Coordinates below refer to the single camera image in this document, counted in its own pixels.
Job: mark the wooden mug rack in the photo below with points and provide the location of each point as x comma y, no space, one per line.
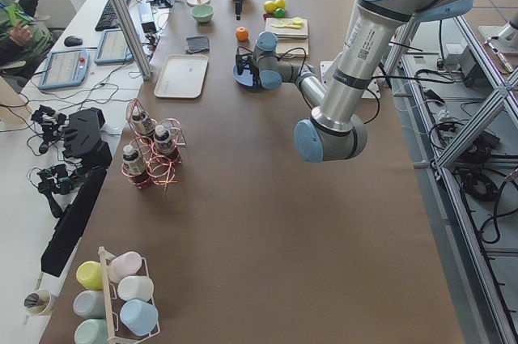
117,332

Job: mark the yellow lemon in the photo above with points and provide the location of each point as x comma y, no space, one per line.
280,3
269,7

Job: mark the pink mug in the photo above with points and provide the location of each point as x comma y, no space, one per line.
124,265

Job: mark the cream rabbit tray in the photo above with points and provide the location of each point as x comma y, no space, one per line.
182,76

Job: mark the blue mug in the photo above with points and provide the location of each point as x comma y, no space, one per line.
139,317

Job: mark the white mug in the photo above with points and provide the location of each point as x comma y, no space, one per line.
136,287

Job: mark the blue teach pendant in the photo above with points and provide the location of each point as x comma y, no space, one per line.
113,49
67,68

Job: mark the green bowl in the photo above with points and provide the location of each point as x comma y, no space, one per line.
202,13

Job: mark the grey folded cloth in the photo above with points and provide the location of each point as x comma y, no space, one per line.
197,44

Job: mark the black keyboard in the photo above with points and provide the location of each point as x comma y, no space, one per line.
108,19

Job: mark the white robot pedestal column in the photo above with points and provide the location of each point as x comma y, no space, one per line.
329,70

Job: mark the orange mandarin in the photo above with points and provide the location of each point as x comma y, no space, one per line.
242,34

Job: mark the black computer mouse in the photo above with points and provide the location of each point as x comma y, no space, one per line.
72,41

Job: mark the blue plate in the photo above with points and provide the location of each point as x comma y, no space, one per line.
246,78

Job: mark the yellow mug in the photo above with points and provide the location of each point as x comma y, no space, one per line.
89,275

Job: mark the copper wire bottle rack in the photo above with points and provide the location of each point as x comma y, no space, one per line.
161,168

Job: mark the wooden cutting board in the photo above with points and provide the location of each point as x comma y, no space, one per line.
293,42

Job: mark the tea bottle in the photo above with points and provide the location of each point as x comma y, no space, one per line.
163,140
134,166
142,123

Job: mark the green lime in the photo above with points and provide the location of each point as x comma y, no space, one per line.
279,13

